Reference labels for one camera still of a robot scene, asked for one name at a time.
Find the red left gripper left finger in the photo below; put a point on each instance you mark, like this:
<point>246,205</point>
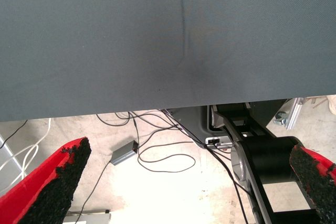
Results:
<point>39,195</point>

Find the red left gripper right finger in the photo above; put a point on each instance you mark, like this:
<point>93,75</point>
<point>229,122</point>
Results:
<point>315,184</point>

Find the grey metal box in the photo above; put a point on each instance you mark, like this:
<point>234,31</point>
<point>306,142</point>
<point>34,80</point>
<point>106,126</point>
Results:
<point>89,218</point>

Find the aluminium profile bar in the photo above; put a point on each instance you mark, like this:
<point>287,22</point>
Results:
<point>295,113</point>

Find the grey adapter box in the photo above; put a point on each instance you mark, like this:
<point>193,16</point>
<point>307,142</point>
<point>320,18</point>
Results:
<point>123,154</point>

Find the silver usb hub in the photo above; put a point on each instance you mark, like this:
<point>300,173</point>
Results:
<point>216,140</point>

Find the dark grey base panel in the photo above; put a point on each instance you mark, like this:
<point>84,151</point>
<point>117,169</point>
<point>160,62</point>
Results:
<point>189,120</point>

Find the dark grey table cloth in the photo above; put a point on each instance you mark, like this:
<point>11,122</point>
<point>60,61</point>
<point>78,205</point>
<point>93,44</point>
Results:
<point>105,37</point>

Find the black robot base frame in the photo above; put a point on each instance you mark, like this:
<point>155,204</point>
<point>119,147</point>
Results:
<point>267,161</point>

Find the metal caster bracket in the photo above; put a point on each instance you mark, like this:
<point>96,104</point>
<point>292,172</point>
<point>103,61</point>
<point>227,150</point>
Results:
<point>281,119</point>

